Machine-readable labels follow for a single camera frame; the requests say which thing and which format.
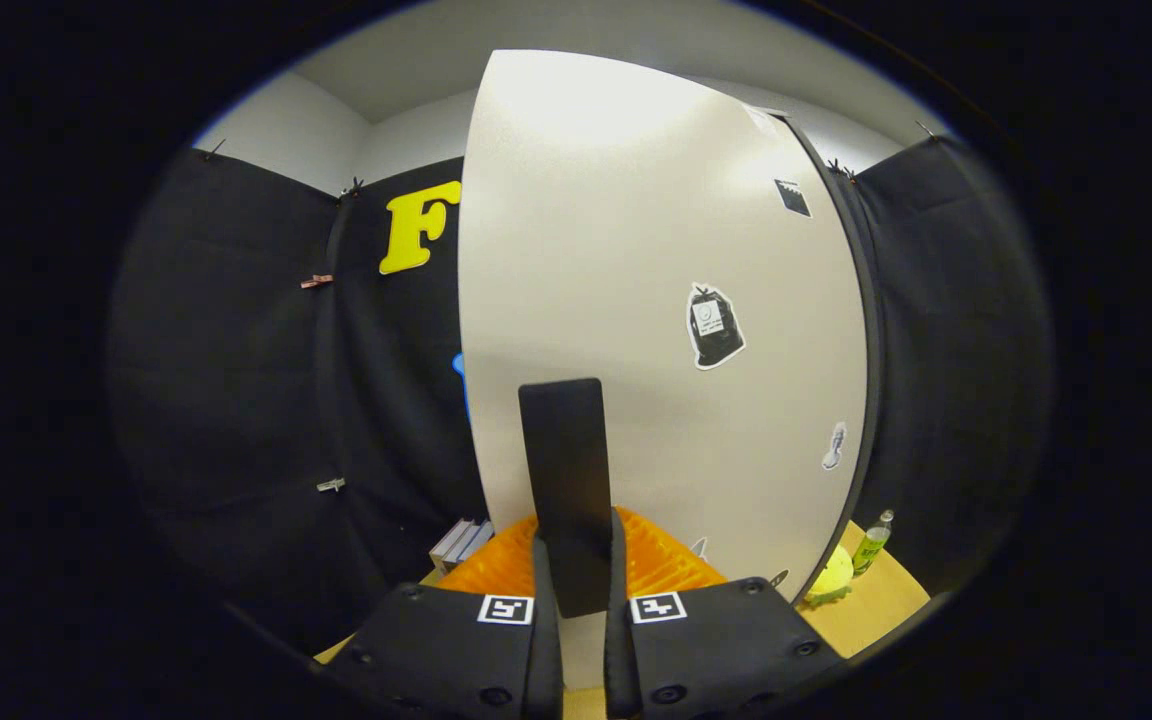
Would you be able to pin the copper clip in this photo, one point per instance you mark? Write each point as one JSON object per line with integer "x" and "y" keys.
{"x": 316, "y": 281}

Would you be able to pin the black backdrop cloth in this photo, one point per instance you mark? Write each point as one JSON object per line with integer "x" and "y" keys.
{"x": 236, "y": 400}

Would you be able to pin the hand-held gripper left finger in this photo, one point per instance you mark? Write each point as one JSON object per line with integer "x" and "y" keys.
{"x": 446, "y": 650}

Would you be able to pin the small black clip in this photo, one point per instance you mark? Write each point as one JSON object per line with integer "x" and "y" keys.
{"x": 841, "y": 168}
{"x": 926, "y": 128}
{"x": 351, "y": 187}
{"x": 213, "y": 150}

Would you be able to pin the silver clip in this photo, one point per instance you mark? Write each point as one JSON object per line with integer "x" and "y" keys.
{"x": 331, "y": 485}

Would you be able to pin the yellow spine book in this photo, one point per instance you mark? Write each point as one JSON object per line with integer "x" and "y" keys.
{"x": 448, "y": 545}

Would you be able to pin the clear plastic bottle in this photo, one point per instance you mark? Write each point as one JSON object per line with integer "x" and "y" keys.
{"x": 871, "y": 545}

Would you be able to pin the yellow pineapple toy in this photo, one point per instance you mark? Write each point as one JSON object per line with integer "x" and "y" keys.
{"x": 831, "y": 578}

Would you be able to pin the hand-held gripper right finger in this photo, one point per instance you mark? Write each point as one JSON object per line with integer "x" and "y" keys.
{"x": 726, "y": 650}

